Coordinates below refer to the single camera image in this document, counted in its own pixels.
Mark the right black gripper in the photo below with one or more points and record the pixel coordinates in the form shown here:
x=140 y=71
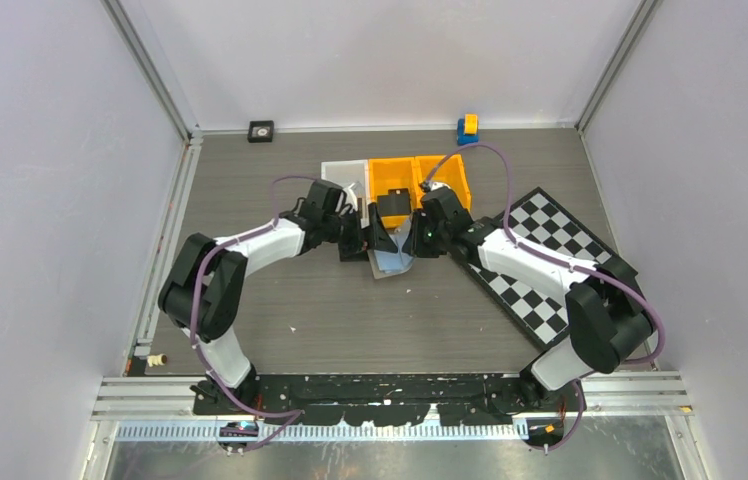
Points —
x=414 y=245

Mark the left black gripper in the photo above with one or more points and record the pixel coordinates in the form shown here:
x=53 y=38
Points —
x=355 y=250

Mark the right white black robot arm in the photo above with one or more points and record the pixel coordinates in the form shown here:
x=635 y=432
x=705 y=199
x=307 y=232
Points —
x=608 y=317

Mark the white plastic bin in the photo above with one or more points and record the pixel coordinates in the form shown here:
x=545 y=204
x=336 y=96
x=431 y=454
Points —
x=346 y=172

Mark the right orange plastic bin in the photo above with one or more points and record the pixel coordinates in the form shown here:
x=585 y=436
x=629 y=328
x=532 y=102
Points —
x=452 y=174

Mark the black white checkerboard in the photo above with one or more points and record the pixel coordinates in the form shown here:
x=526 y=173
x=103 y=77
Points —
x=542 y=219

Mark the blue yellow toy block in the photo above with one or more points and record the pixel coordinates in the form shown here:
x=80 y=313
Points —
x=467 y=130

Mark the small black square device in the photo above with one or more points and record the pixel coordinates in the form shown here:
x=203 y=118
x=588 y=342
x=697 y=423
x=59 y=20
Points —
x=260 y=131

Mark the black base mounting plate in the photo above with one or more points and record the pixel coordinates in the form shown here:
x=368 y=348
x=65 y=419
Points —
x=384 y=400

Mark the small cream spool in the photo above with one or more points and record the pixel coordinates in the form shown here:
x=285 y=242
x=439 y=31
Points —
x=156 y=360

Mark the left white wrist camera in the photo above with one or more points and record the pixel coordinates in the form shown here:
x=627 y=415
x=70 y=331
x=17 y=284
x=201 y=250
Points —
x=353 y=198

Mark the slotted metal rail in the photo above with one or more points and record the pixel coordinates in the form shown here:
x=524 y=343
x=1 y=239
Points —
x=252 y=431

